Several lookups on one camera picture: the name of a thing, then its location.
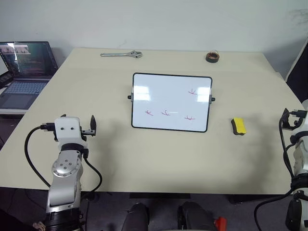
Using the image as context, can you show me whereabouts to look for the black panel with white edge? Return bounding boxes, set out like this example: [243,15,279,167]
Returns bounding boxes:
[285,38,308,103]

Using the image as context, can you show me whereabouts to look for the small red object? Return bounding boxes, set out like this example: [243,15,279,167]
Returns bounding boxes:
[213,217,228,231]

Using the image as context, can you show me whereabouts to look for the dark rounded shape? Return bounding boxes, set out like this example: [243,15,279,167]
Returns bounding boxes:
[121,203,150,231]

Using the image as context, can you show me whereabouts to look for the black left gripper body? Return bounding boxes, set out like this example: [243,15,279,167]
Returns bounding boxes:
[80,129,97,141]

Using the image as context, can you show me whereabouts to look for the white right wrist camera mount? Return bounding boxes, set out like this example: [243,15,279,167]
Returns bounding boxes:
[292,99,308,145]

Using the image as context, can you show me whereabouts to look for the yellow and black eraser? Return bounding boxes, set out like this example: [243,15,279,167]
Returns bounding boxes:
[231,116,248,135]

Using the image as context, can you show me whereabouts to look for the silver adjustable wrench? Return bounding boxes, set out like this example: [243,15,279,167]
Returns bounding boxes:
[100,50,143,59]

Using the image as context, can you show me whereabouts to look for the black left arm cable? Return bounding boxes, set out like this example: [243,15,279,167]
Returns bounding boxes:
[24,122,103,193]

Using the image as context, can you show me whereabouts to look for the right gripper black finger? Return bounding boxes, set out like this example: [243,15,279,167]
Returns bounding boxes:
[281,108,290,129]

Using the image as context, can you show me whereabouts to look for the open dark laptop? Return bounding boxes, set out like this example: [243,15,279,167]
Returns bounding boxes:
[0,41,59,111]

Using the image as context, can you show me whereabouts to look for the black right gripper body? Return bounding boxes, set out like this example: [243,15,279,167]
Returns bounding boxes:
[288,109,307,129]

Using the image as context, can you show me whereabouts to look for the black-framed small whiteboard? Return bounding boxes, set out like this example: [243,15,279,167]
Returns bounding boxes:
[127,72,216,134]

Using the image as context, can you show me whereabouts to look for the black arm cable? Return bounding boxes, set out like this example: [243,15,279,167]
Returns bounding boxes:
[24,122,103,193]
[254,115,298,231]

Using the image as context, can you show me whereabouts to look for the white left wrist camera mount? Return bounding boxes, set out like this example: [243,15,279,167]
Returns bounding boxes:
[53,116,88,148]

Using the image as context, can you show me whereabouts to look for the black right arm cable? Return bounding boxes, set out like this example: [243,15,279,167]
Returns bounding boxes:
[254,115,298,231]

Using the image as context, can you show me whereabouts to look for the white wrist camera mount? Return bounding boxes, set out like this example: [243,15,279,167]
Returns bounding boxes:
[292,99,308,145]
[53,116,88,148]

